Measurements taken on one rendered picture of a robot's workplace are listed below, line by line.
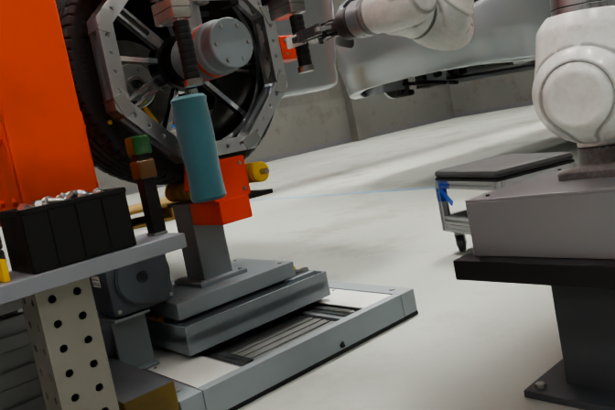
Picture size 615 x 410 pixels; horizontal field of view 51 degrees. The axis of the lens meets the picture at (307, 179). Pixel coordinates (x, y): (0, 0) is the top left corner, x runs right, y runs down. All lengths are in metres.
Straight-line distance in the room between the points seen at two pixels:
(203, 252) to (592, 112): 1.18
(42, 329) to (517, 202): 0.88
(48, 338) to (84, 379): 0.11
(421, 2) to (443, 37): 0.15
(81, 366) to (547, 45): 0.98
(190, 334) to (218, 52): 0.72
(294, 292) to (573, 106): 1.10
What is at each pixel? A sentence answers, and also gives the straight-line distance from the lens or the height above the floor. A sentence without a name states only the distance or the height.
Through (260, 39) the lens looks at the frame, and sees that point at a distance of 1.92.
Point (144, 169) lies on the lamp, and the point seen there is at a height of 0.59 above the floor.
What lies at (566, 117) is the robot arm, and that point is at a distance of 1.05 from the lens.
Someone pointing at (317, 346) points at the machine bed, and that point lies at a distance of 1.70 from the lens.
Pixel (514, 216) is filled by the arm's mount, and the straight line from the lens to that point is 1.23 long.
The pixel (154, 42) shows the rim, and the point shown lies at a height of 0.91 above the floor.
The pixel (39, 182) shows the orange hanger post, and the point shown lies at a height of 0.60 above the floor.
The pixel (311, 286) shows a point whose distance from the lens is 1.94.
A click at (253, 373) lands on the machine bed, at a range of 1.59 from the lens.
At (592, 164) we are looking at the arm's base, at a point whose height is 0.44.
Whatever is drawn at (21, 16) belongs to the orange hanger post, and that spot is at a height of 0.95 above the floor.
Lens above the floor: 0.61
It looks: 5 degrees down
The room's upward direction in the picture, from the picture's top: 11 degrees counter-clockwise
